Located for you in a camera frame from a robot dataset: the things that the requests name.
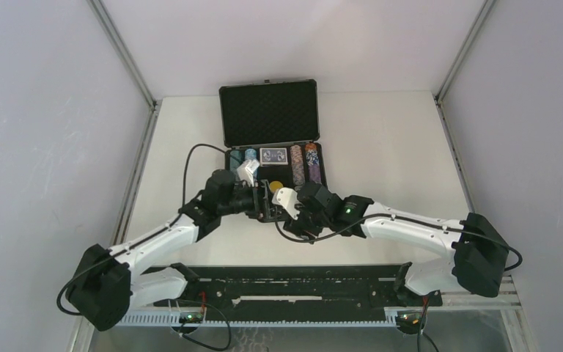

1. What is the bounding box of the aluminium frame rail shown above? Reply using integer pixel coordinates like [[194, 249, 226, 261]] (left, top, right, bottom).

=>
[[79, 277, 523, 312]]

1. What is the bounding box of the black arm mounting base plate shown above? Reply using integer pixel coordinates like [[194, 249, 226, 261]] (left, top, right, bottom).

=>
[[118, 265, 444, 327]]

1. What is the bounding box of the light blue red chip row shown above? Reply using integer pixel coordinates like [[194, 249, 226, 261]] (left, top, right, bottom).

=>
[[244, 148, 258, 161]]

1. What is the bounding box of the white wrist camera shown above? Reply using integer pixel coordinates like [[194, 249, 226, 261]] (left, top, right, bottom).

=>
[[237, 159, 260, 187], [272, 187, 300, 220]]

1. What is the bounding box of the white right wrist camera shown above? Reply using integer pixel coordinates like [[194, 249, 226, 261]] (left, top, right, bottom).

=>
[[272, 187, 300, 220]]

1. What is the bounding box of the black poker chip case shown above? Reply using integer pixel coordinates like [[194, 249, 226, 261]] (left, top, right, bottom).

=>
[[218, 78, 327, 223]]

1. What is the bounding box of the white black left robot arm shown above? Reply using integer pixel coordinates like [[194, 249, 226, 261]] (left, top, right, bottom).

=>
[[56, 169, 260, 331]]

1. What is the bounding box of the yellow round blind button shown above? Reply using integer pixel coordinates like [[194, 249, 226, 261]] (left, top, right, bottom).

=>
[[269, 180, 284, 193]]

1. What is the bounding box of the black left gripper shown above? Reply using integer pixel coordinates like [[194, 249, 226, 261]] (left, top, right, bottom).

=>
[[218, 180, 290, 220]]

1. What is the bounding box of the white slotted cable duct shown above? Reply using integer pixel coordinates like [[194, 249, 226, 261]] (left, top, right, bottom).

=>
[[116, 312, 402, 329]]

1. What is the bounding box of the green poker chip row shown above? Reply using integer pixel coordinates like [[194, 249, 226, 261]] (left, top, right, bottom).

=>
[[229, 150, 243, 169]]

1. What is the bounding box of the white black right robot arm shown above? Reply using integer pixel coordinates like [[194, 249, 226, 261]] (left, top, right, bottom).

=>
[[272, 182, 523, 305]]

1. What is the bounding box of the blue playing card deck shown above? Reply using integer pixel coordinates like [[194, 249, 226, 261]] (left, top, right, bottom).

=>
[[260, 147, 288, 166]]

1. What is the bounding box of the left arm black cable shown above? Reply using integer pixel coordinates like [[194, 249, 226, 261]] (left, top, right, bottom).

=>
[[182, 143, 229, 210]]

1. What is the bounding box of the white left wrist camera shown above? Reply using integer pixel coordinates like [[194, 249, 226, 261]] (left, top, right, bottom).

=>
[[237, 159, 260, 187]]

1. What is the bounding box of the blue purple poker chip row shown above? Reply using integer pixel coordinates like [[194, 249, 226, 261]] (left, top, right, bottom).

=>
[[305, 143, 322, 184]]

